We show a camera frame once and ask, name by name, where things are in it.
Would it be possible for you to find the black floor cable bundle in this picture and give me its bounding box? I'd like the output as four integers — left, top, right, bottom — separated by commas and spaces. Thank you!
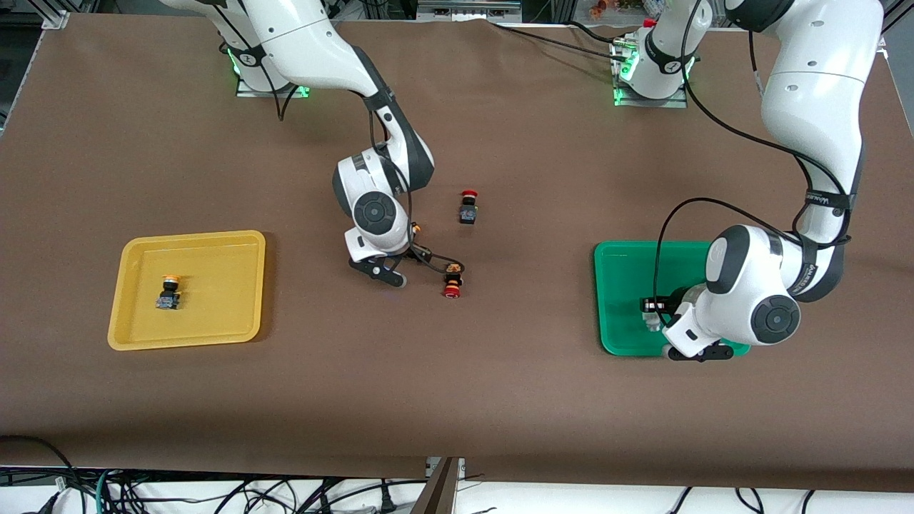
107, 475, 429, 514

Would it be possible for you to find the black cable on table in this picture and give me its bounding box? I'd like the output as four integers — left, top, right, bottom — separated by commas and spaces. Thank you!
491, 21, 636, 56

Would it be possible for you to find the yellow plastic tray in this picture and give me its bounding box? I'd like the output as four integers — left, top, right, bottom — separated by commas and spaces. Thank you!
107, 230, 266, 351

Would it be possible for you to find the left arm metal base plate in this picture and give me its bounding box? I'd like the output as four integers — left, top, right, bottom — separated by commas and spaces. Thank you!
611, 37, 689, 109

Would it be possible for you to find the green plastic tray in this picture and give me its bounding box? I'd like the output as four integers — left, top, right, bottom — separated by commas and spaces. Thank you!
593, 241, 753, 356

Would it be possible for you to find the dark table support post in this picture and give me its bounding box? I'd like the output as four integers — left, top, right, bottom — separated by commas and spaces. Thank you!
410, 457, 465, 514

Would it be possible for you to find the brown paper table cover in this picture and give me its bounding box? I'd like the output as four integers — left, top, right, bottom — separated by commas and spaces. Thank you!
0, 13, 914, 493

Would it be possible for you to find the teal floor cable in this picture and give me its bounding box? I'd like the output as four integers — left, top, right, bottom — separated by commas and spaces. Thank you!
94, 469, 115, 514

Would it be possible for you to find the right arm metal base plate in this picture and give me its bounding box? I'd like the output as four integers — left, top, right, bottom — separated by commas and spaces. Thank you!
234, 44, 313, 99

